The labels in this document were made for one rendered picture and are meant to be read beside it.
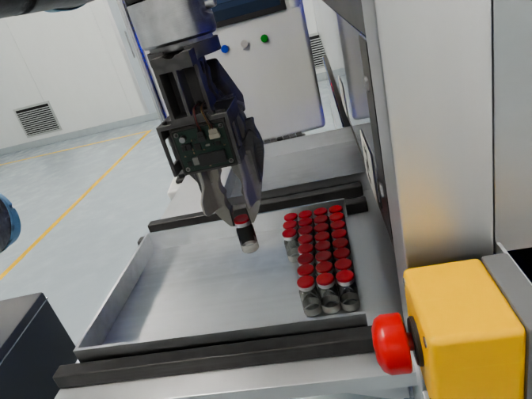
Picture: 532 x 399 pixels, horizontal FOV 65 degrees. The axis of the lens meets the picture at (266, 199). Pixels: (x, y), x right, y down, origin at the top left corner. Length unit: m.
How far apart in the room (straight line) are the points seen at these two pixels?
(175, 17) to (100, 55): 6.10
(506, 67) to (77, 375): 0.51
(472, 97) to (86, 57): 6.39
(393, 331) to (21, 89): 7.02
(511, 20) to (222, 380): 0.40
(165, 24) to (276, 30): 0.93
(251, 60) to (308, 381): 1.03
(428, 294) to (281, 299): 0.28
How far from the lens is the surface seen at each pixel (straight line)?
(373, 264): 0.58
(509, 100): 0.31
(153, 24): 0.41
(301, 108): 1.35
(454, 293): 0.30
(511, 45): 0.30
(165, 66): 0.40
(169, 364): 0.50
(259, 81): 1.33
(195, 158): 0.41
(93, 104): 6.72
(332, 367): 0.46
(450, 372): 0.29
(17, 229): 0.99
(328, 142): 0.99
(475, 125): 0.31
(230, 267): 0.64
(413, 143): 0.30
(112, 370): 0.54
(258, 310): 0.54
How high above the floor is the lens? 1.23
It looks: 26 degrees down
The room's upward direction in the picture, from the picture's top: 15 degrees counter-clockwise
